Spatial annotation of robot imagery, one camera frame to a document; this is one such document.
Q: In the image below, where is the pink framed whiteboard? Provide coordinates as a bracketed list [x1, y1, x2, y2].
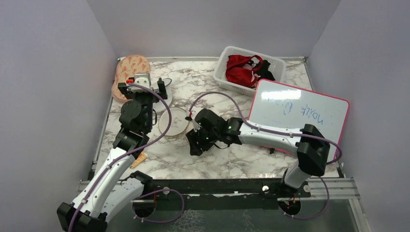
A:
[248, 80, 350, 143]

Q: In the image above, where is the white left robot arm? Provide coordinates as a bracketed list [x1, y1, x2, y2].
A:
[57, 77, 168, 232]

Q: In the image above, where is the orange floral laundry bag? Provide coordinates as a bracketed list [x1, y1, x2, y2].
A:
[111, 55, 151, 102]

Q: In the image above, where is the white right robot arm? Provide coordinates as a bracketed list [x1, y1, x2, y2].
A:
[186, 109, 330, 197]

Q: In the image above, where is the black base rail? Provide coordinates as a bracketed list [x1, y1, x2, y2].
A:
[121, 170, 311, 212]

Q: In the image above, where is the white plastic basket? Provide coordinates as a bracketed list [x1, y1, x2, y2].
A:
[213, 46, 286, 96]

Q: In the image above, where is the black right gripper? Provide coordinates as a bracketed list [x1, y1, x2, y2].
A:
[186, 126, 219, 157]

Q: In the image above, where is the orange small booklet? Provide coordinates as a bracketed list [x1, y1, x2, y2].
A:
[130, 152, 146, 169]

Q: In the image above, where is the black garment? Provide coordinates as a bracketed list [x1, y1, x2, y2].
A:
[255, 60, 276, 81]

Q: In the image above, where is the red bra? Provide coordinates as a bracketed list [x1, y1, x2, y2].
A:
[225, 55, 263, 88]

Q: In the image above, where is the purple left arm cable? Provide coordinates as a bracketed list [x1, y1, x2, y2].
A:
[67, 83, 173, 232]

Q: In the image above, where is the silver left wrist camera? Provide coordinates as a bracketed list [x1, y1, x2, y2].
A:
[132, 73, 151, 92]

